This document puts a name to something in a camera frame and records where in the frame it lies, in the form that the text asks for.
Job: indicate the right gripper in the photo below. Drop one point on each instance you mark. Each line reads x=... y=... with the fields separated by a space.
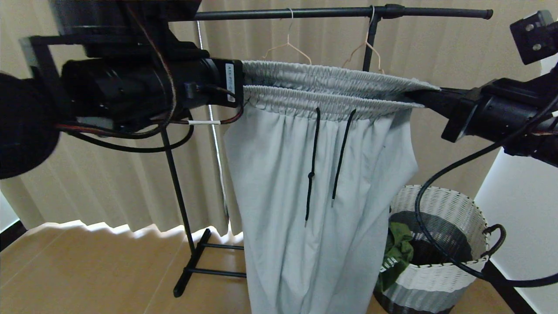
x=501 y=109

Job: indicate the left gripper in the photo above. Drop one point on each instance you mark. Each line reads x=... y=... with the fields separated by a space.
x=130 y=91

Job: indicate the pink clothes hanger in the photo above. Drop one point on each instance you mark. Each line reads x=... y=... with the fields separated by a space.
x=366 y=43
x=287 y=42

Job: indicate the pale grey shorts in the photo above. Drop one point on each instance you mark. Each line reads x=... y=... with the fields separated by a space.
x=283 y=196

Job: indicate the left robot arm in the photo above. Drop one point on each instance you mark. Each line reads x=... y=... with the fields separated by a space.
x=26 y=131

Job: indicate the white laundry basket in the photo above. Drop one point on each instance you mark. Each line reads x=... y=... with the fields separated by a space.
x=436 y=283

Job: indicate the black clothes rack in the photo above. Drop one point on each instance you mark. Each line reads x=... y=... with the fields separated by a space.
x=327 y=12

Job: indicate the beige curtain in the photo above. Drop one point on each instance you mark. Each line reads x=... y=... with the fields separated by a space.
x=109 y=187

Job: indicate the green garment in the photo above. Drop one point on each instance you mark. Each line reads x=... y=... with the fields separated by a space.
x=399 y=253

